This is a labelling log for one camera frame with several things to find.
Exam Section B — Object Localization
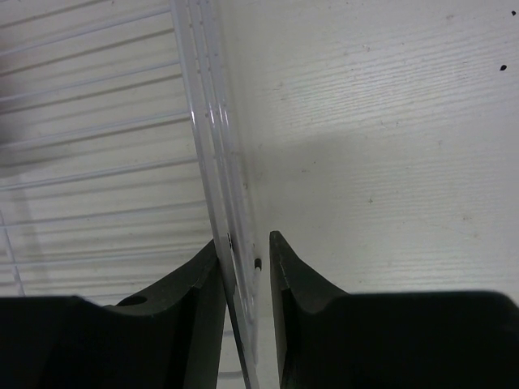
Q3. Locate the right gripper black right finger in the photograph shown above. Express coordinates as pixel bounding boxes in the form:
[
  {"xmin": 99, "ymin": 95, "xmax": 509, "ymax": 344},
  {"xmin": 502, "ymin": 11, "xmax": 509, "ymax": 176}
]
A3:
[{"xmin": 269, "ymin": 231, "xmax": 518, "ymax": 388}]

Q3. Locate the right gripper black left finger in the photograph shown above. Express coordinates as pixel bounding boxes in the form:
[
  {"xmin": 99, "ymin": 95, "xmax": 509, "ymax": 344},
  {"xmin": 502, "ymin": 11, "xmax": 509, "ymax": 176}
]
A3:
[{"xmin": 1, "ymin": 243, "xmax": 225, "ymax": 388}]

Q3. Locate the white wire dish rack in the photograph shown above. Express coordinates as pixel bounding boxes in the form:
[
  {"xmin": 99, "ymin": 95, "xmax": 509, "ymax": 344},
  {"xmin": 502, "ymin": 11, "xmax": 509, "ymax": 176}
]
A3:
[{"xmin": 1, "ymin": 1, "xmax": 261, "ymax": 388}]

